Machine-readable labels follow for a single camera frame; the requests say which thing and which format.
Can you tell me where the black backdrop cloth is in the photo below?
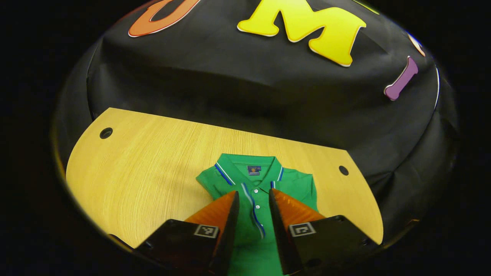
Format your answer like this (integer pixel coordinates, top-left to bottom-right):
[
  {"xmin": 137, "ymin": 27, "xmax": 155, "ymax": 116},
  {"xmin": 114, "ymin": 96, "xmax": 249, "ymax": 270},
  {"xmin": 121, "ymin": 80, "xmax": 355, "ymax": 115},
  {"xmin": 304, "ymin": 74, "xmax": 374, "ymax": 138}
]
[{"xmin": 52, "ymin": 0, "xmax": 461, "ymax": 246}]

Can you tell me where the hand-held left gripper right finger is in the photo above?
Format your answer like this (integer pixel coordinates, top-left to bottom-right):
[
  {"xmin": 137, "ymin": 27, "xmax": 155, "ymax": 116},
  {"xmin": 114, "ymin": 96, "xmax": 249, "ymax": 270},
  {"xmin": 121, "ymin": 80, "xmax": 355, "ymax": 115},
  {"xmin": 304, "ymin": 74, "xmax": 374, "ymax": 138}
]
[{"xmin": 268, "ymin": 188, "xmax": 376, "ymax": 276}]

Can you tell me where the green T-shirt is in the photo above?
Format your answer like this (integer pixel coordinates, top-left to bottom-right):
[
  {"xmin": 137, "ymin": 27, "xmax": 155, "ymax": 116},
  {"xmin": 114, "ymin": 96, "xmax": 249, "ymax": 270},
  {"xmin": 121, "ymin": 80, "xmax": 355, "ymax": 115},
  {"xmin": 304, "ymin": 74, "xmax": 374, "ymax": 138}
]
[{"xmin": 196, "ymin": 153, "xmax": 319, "ymax": 276}]

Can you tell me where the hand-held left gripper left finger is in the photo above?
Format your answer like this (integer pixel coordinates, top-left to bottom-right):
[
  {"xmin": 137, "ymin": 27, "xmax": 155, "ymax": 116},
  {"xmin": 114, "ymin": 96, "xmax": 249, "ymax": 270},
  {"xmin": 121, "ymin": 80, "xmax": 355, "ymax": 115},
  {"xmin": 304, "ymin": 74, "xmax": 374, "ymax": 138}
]
[{"xmin": 134, "ymin": 190, "xmax": 241, "ymax": 276}]

